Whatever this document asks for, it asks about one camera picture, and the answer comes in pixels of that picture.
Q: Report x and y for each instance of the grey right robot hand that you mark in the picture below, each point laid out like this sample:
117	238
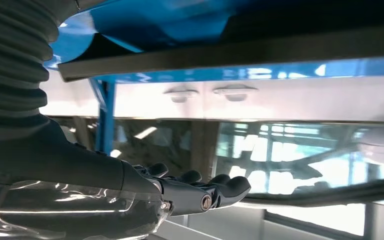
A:
62	172

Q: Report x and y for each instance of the blue metal shelf rack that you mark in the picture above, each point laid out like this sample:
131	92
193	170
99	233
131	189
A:
145	20

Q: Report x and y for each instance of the white car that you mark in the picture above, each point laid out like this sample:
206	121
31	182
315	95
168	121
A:
278	102

